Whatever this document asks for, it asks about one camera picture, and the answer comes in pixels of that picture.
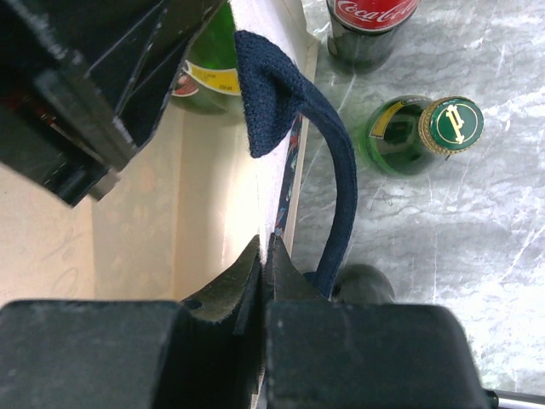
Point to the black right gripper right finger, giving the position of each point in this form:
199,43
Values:
321,354

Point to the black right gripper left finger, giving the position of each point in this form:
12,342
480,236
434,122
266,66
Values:
202,352

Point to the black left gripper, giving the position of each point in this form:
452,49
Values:
84,85

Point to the back cola glass bottle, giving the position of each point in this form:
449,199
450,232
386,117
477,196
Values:
364,32

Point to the green bottle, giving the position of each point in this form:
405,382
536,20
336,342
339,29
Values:
208,83
409,135

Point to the cream canvas tote bag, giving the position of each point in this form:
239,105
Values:
181,212

